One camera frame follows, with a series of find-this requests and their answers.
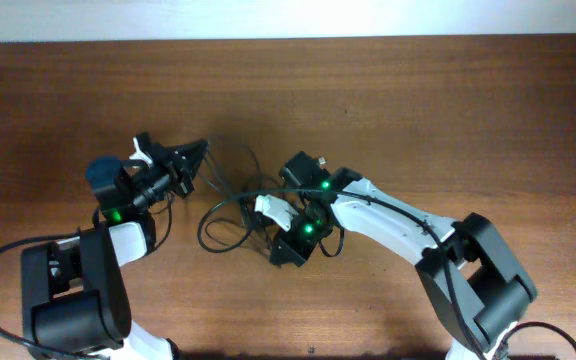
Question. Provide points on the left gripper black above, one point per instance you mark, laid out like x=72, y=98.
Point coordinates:
x=175, y=164

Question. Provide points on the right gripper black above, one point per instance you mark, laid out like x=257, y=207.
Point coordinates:
x=285, y=245

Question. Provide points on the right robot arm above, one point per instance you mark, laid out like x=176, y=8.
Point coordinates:
x=476, y=285

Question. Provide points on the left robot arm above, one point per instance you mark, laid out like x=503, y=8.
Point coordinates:
x=74, y=300

